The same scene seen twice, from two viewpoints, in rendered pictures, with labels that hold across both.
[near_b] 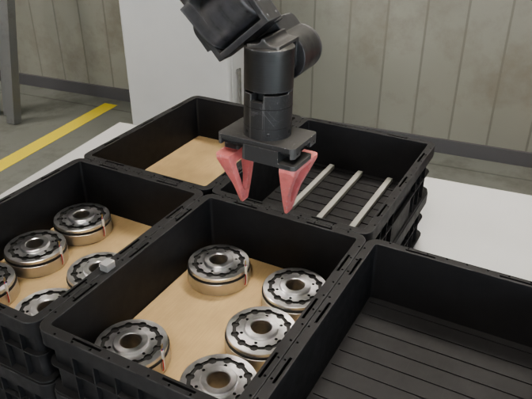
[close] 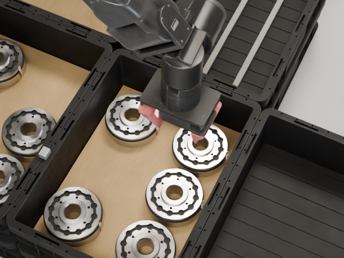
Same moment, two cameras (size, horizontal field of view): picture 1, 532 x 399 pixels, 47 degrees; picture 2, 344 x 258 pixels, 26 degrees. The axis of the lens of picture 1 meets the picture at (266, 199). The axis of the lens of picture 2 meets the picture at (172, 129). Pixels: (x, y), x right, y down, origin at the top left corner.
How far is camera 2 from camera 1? 0.62 m
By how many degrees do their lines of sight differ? 30
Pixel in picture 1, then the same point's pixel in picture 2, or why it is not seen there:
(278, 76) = (190, 80)
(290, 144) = (200, 116)
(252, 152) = (168, 118)
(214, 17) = (136, 40)
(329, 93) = not seen: outside the picture
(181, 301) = (104, 154)
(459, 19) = not seen: outside the picture
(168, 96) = not seen: outside the picture
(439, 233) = (337, 20)
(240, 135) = (158, 104)
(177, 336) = (106, 194)
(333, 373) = (231, 225)
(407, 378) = (287, 228)
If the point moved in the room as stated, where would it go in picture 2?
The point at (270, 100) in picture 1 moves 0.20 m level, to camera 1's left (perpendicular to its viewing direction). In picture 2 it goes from (184, 92) to (36, 98)
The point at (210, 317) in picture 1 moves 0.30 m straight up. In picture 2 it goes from (130, 171) to (120, 80)
